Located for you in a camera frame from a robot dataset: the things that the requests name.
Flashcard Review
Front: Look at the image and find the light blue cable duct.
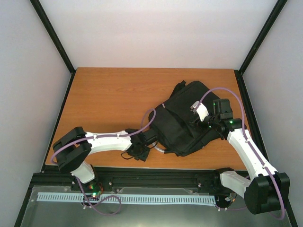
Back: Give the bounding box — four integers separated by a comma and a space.
36, 192, 216, 206

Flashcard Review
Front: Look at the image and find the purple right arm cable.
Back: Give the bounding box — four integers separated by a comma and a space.
196, 87, 286, 220

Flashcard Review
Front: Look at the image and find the black right frame post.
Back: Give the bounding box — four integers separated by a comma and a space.
238, 0, 288, 74

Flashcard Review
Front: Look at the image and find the black frame post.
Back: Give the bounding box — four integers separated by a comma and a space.
238, 0, 288, 74
30, 0, 76, 75

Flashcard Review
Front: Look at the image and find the black student backpack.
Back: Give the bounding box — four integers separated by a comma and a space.
150, 81, 219, 157

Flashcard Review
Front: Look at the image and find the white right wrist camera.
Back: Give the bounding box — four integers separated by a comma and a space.
190, 101, 209, 122

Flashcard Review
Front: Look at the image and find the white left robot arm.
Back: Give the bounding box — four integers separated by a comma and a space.
52, 127, 157, 191

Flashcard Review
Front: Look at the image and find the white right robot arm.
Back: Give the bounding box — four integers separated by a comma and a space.
191, 99, 290, 217

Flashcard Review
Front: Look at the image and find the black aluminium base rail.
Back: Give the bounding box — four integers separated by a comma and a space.
30, 165, 284, 197

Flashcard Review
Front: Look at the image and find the black left frame post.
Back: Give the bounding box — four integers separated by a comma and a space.
30, 0, 76, 75

